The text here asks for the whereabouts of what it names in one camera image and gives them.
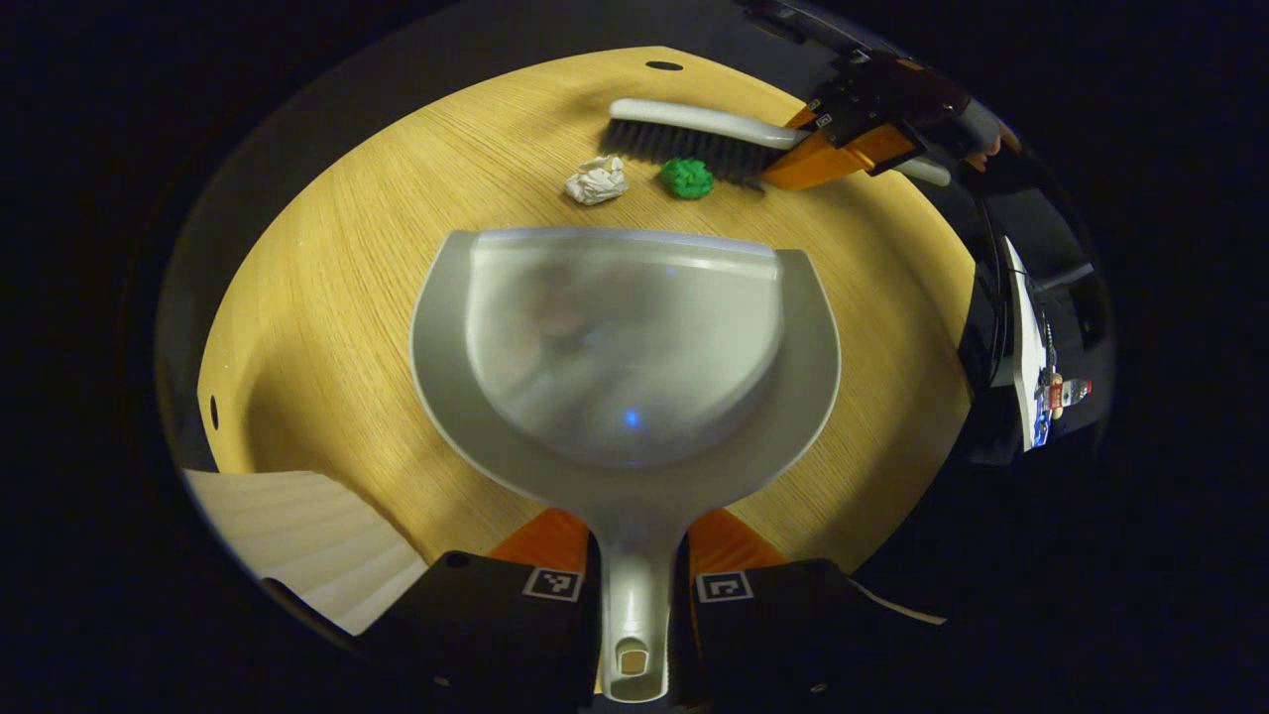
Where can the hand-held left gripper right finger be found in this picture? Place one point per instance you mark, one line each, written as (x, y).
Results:
(773, 635)

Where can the small white broom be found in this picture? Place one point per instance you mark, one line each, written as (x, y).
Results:
(694, 129)

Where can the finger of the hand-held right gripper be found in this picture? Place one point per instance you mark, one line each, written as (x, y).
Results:
(858, 87)
(863, 124)

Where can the small red white object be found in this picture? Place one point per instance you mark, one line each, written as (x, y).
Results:
(1066, 389)

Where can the wooden desktop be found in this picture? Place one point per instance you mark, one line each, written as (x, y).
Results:
(327, 327)

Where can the green paper ball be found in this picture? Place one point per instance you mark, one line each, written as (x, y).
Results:
(687, 178)

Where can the white paper ball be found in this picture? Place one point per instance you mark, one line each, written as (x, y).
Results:
(597, 181)

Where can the grey dustpan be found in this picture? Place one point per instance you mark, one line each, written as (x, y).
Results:
(634, 357)

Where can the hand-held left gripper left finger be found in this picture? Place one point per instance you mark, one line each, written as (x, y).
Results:
(476, 625)

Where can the white panel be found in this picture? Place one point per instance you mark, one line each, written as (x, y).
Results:
(1021, 337)

